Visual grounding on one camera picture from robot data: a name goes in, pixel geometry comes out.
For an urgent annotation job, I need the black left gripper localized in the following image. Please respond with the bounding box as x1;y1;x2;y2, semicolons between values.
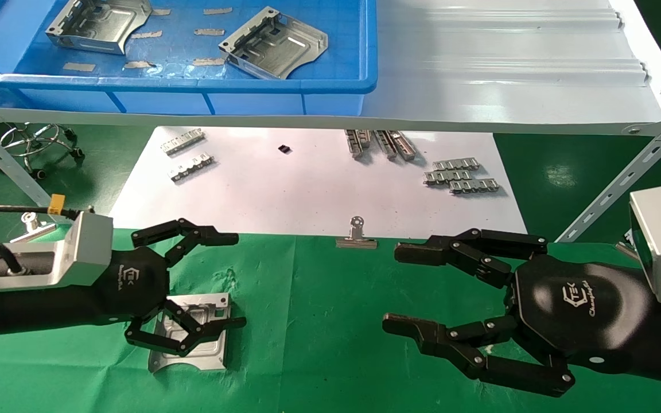
104;218;247;358

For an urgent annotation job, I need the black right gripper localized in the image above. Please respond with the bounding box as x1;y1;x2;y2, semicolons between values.
382;228;652;398

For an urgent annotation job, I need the stamped sheet metal bracket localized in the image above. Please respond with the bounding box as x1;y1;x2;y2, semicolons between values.
45;0;154;56
147;292;233;373
219;6;329;80

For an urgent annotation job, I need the notched metal strip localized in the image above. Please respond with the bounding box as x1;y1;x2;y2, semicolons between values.
449;178;500;196
433;159;480;172
161;128;205;157
170;153;216;183
423;170;472;187

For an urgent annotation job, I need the silver binder clip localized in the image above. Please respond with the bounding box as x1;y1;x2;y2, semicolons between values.
336;216;378;250
10;211;57;246

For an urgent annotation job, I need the green table cloth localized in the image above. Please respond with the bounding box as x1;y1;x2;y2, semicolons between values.
0;224;661;413

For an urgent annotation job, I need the white paper sheet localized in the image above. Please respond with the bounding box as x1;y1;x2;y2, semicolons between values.
103;126;527;239

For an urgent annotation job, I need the perforated angle iron brace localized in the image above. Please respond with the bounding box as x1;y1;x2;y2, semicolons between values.
557;100;661;243
0;111;73;226

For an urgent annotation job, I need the chrome stool base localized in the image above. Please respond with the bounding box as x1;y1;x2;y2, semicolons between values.
0;123;85;180

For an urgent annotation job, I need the white corrugated shelf panel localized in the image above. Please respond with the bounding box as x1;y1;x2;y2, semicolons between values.
0;0;661;137

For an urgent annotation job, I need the blue plastic bin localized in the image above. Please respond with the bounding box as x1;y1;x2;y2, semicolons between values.
0;0;378;116

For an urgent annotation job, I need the black cable with yellow tag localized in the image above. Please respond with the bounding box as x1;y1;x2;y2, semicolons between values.
0;194;95;221

